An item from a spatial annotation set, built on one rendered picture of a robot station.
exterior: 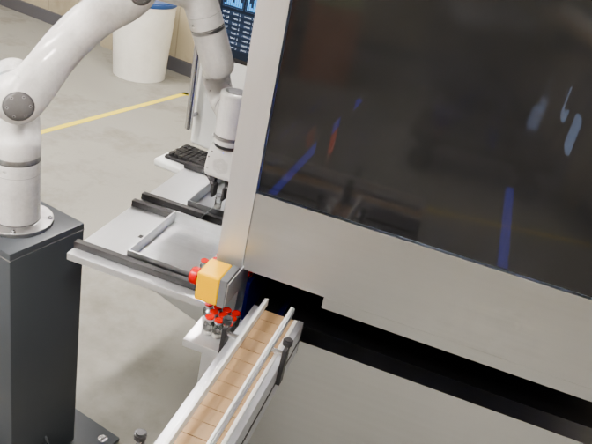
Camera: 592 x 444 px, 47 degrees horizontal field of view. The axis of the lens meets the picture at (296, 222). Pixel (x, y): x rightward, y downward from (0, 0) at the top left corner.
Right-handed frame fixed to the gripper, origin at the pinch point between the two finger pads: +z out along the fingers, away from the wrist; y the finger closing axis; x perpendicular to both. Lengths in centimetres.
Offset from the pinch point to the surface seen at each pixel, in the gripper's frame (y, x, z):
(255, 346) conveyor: 36, -61, 0
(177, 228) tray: -3.8, -18.7, 5.7
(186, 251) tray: 3.7, -28.2, 5.6
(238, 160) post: 20, -48, -33
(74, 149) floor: -162, 173, 96
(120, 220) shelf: -18.8, -24.0, 6.2
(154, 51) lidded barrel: -193, 327, 69
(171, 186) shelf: -17.6, 4.4, 6.1
